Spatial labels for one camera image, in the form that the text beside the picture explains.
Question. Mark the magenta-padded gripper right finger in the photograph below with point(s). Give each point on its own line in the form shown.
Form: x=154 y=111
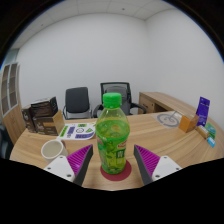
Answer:
x=152 y=163

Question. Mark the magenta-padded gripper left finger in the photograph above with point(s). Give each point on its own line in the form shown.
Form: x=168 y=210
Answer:
x=71 y=163

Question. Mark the white mug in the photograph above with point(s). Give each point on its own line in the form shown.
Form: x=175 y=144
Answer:
x=53 y=150

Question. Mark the flat round red coaster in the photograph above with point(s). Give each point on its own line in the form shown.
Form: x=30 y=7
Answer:
x=126 y=171

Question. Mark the printed sticker sheet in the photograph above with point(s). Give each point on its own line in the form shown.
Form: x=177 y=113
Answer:
x=77 y=131

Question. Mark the tan cardboard box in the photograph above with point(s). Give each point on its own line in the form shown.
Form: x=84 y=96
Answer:
x=48 y=125

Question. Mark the green drink bottle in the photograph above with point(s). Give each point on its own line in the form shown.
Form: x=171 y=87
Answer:
x=112 y=136

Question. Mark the orange box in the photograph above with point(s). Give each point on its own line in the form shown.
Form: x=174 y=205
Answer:
x=187 y=122

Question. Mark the wooden side desk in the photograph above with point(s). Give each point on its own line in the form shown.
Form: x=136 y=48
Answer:
x=160 y=101

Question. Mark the dark brown box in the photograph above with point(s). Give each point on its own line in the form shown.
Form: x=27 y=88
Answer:
x=27 y=118
x=45 y=106

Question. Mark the blue small box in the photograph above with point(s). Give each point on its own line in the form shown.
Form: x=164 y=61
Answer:
x=211 y=142

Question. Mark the green small box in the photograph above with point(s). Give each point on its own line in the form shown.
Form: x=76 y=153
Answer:
x=210 y=130

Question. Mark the black mesh office chair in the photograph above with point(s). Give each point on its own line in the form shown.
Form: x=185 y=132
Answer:
x=123 y=96

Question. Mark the purple package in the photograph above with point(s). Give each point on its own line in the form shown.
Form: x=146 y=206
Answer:
x=203 y=111

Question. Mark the wooden shelf cabinet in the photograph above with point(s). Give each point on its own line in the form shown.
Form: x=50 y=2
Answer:
x=10 y=100

